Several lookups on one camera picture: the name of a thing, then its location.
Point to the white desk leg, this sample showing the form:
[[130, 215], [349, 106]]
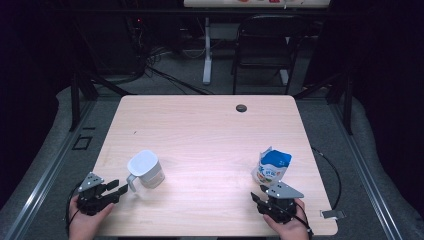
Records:
[[207, 53], [284, 76]]

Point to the dark equipment rack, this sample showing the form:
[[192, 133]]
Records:
[[110, 46]]

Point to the black metal stand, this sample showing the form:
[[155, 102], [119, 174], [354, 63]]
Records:
[[75, 100], [348, 106]]

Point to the dark round table grommet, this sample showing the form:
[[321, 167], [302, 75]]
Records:
[[241, 108]]

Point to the blue and white milk carton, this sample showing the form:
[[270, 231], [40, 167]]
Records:
[[275, 163]]

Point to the person's right hand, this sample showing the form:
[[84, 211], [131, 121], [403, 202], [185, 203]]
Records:
[[293, 230]]

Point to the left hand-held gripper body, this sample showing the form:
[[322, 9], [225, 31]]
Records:
[[95, 200]]

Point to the clear pitcher with white lid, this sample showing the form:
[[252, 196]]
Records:
[[146, 166]]

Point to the black folding chair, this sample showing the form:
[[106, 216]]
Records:
[[266, 50]]

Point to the person's left hand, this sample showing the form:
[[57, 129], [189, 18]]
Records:
[[85, 225]]

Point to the aluminium floor rail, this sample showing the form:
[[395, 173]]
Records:
[[366, 173], [50, 170]]

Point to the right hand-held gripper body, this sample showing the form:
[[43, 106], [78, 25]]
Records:
[[281, 206]]

